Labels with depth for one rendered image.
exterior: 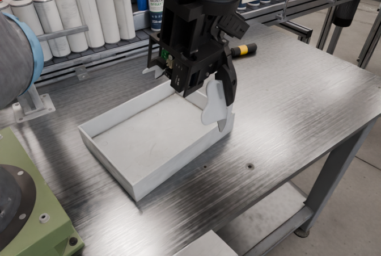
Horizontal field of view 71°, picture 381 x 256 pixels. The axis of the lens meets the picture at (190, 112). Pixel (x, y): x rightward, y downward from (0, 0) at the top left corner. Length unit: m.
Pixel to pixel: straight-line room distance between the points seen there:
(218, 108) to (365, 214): 1.38
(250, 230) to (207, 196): 0.68
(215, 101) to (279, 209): 0.93
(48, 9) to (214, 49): 0.57
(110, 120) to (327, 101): 0.55
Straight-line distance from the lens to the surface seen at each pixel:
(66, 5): 0.83
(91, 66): 0.88
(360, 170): 1.87
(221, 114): 0.39
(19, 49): 0.46
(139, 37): 0.93
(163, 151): 0.57
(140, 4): 0.96
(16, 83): 0.45
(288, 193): 1.31
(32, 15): 0.82
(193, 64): 0.30
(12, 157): 0.56
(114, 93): 0.76
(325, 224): 1.56
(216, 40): 0.35
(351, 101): 0.82
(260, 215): 1.22
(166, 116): 0.65
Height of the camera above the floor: 1.26
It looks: 40 degrees down
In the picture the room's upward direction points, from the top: straight up
